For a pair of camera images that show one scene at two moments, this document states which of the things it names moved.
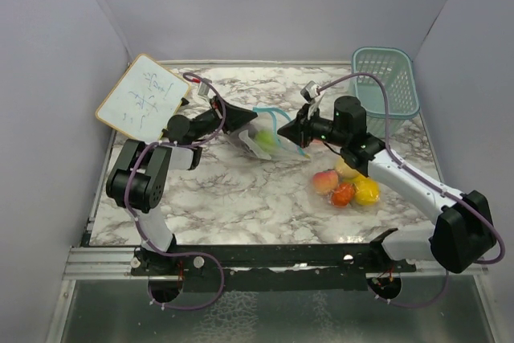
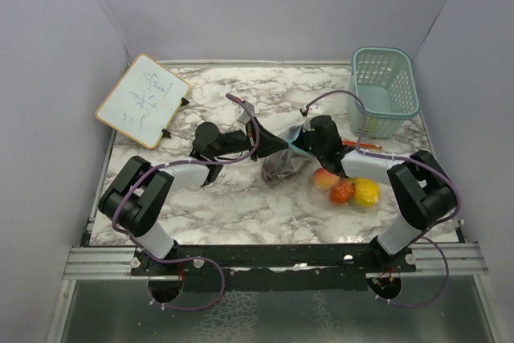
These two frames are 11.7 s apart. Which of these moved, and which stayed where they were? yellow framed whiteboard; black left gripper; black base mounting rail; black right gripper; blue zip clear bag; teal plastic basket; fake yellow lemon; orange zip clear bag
Moved: black right gripper; black left gripper; blue zip clear bag
Stayed: orange zip clear bag; yellow framed whiteboard; fake yellow lemon; teal plastic basket; black base mounting rail
